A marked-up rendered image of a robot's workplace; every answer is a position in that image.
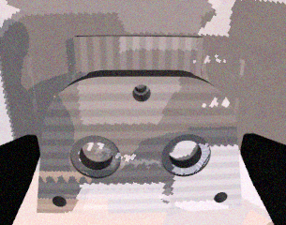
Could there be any grey metal plate with two round holes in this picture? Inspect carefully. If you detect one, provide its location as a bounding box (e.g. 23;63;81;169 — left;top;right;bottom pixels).
37;70;243;214

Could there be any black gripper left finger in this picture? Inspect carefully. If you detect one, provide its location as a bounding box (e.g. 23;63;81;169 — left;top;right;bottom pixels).
0;134;40;225

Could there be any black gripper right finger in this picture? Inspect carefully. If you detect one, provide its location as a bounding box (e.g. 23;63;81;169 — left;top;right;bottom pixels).
240;134;286;225

